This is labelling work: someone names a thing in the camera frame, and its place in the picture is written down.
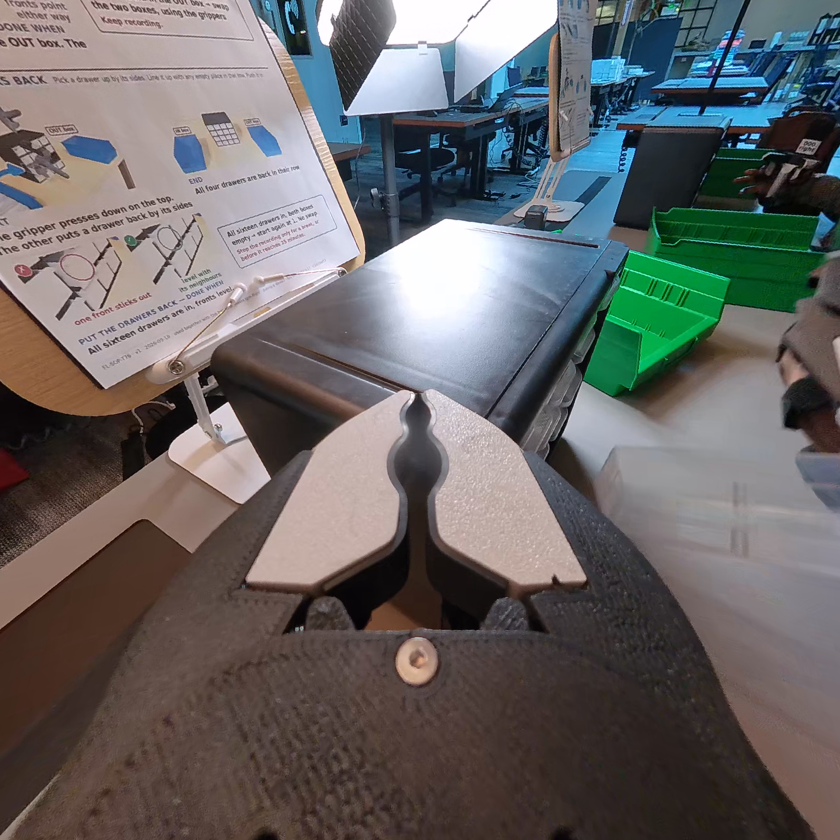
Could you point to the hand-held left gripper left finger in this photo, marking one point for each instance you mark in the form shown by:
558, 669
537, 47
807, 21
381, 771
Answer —
334, 512

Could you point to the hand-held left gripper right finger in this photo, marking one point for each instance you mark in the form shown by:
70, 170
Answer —
505, 512

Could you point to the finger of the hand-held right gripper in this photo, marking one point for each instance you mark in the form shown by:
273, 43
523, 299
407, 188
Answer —
820, 479

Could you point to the clear plastic drawer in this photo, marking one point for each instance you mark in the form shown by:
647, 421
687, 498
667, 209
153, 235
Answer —
689, 512

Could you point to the green storage bin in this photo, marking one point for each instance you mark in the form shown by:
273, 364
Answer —
735, 262
656, 328
722, 177

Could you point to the another person's forearm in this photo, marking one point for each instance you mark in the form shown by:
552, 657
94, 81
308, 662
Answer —
823, 197

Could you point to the brown-top office desk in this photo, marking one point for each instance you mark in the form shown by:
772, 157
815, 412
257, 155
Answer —
459, 118

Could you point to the person's right hand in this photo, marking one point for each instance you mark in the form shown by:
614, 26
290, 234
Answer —
814, 328

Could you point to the grid of clear drawers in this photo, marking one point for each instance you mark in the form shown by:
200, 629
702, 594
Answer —
558, 400

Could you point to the small black box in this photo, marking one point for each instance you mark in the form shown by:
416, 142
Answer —
537, 216

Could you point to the instruction sheet on stand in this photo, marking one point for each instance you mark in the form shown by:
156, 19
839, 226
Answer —
52, 387

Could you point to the red cloth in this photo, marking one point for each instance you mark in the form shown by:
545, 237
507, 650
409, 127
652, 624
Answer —
13, 469

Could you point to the grey light stand pole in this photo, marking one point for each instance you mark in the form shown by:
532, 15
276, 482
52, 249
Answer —
388, 164

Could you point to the black office chair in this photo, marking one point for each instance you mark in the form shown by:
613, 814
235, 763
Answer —
433, 161

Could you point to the wooden document board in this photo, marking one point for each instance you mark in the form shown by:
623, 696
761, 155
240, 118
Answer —
571, 79

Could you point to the studio light panel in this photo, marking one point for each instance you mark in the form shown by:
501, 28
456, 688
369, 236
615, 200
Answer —
420, 19

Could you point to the black wall sign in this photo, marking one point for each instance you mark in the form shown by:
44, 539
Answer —
293, 26

